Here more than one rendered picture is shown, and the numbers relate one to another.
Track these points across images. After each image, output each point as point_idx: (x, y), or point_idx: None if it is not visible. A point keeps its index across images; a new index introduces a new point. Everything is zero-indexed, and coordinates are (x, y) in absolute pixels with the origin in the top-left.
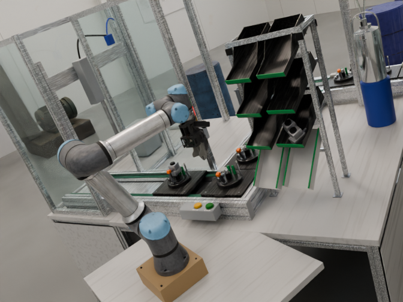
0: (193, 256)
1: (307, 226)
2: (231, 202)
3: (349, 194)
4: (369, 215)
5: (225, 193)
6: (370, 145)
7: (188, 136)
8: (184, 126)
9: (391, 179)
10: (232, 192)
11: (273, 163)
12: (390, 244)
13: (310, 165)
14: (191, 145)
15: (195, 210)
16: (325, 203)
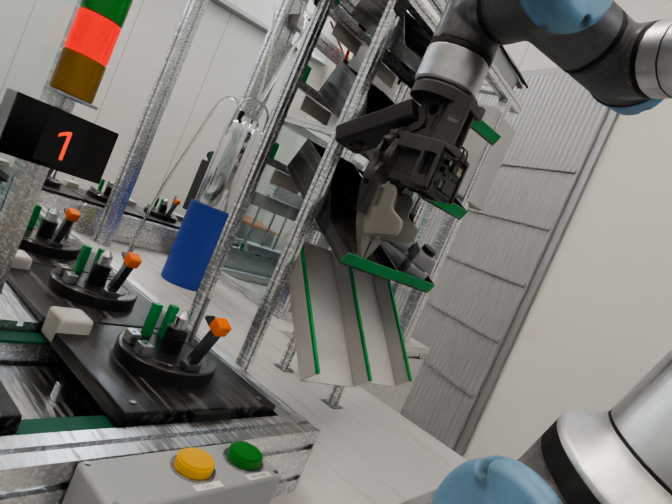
0: None
1: (397, 472)
2: (282, 434)
3: (342, 402)
4: (415, 434)
5: (222, 402)
6: (231, 319)
7: (467, 155)
8: (480, 115)
9: None
10: (241, 399)
11: (318, 317)
12: None
13: (376, 334)
14: (448, 192)
15: (214, 488)
16: (342, 421)
